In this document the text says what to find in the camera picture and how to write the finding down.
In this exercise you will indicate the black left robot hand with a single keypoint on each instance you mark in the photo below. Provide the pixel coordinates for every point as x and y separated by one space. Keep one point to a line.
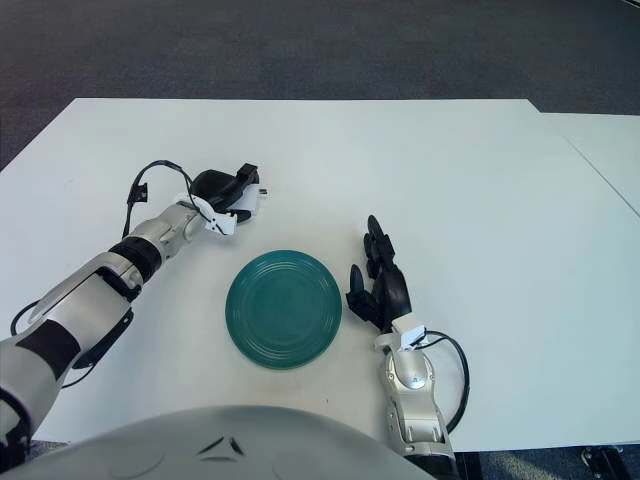
217 185

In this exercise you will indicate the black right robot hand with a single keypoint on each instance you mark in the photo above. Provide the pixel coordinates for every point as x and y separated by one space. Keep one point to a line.
392 292

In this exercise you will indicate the white charger block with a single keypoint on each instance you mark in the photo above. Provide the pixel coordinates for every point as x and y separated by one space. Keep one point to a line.
250 202

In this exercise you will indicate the dark green round plate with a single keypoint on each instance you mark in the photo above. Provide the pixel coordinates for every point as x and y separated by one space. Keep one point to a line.
284 310

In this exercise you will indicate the silver robot torso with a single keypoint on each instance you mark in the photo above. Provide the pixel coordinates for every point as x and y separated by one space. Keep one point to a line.
225 450

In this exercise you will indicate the black chair base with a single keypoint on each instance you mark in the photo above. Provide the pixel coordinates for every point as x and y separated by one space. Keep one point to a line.
602 457

